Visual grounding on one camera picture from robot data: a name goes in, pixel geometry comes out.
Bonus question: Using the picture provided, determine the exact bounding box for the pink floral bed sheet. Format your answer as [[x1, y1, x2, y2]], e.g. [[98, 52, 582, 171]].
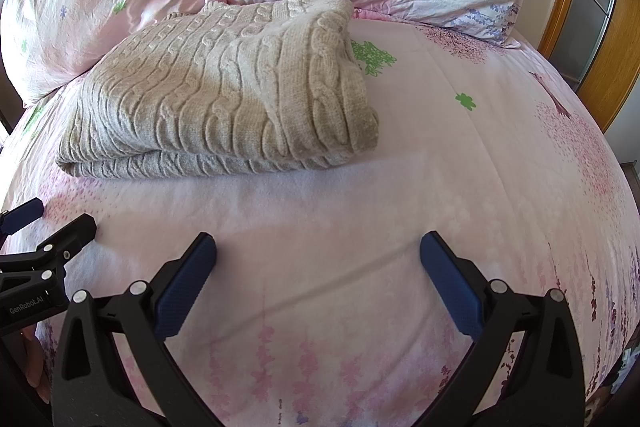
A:
[[0, 6, 640, 427]]

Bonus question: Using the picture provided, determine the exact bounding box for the person's left hand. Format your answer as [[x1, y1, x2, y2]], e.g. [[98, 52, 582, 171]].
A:
[[19, 326, 52, 404]]

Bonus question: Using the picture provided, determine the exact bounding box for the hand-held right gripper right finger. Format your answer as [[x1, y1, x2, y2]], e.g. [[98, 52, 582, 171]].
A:
[[419, 231, 587, 427]]

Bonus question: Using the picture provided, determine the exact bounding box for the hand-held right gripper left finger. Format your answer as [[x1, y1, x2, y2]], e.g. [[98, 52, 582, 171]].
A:
[[50, 232, 218, 427]]

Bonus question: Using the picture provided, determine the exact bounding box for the beige cable knit sweater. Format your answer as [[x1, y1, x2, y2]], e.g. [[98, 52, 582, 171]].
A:
[[55, 0, 381, 180]]

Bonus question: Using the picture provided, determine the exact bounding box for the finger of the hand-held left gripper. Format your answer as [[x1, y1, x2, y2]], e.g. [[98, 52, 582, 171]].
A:
[[0, 213, 97, 282], [0, 199, 44, 238]]

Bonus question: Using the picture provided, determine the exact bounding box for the wooden cabinet with glass door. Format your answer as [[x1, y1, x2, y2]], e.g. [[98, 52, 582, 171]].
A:
[[550, 0, 640, 134]]

